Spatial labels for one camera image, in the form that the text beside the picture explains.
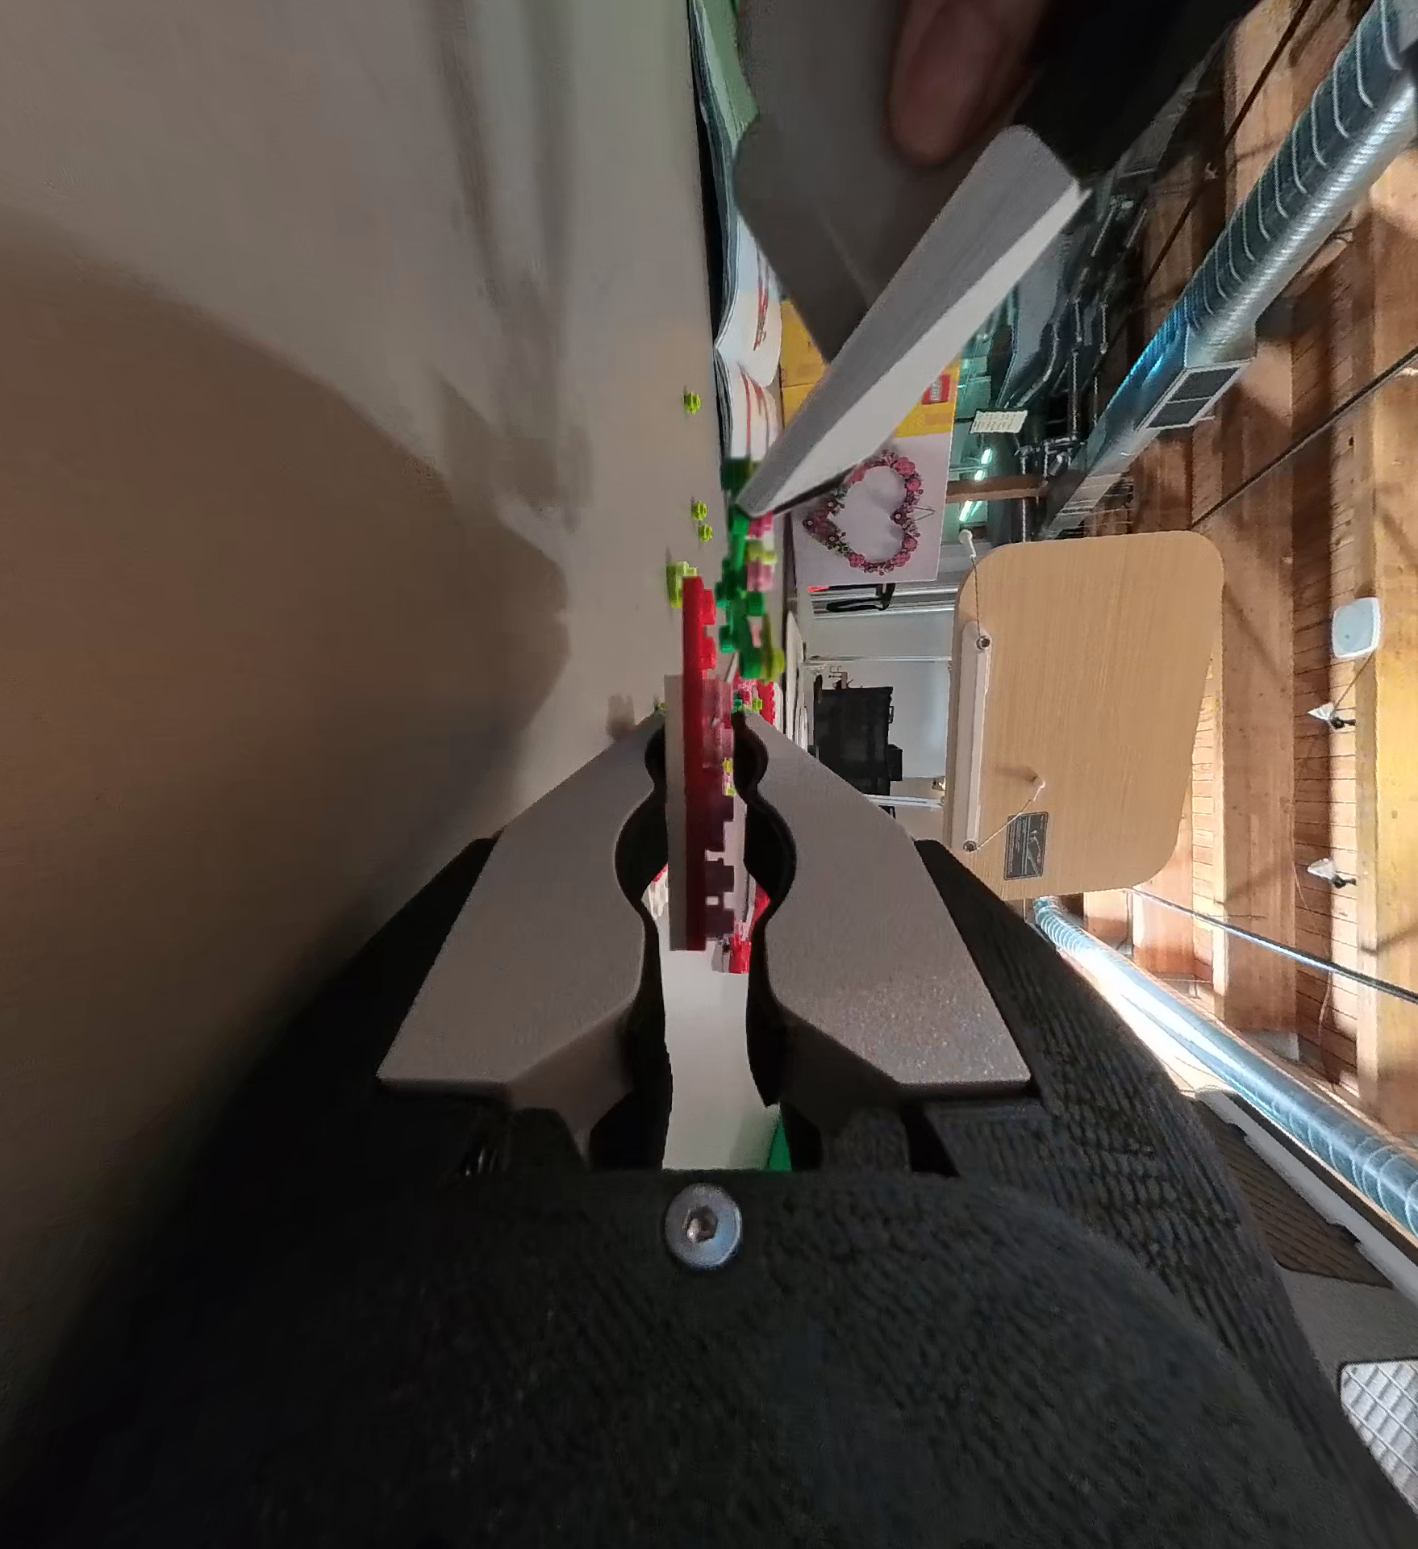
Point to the person's left hand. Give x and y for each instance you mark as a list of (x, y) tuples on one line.
[(963, 74)]

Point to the silver ventilation duct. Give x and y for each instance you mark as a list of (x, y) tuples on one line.
[(1265, 230)]

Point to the light wooden chair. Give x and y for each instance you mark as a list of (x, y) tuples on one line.
[(1084, 714)]

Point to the cluster of green lego pieces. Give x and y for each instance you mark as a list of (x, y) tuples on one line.
[(742, 593)]

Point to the silver insulated pipe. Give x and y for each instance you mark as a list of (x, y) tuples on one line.
[(1265, 1090)]

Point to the red lego heart plate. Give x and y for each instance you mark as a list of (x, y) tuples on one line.
[(698, 751)]

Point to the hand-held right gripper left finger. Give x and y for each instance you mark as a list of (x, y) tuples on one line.
[(514, 956)]

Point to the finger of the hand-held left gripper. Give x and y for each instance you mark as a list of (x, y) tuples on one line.
[(939, 303), (818, 182)]

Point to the yellow lego box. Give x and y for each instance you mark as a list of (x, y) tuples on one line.
[(902, 485)]

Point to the black monitor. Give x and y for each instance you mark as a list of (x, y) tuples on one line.
[(853, 738)]

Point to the white instruction booklet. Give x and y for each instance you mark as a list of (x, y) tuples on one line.
[(747, 327)]

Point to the white wall device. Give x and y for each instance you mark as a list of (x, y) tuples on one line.
[(1356, 630)]

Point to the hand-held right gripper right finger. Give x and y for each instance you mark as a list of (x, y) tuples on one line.
[(877, 956)]

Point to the green board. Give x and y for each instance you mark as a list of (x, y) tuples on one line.
[(721, 74)]

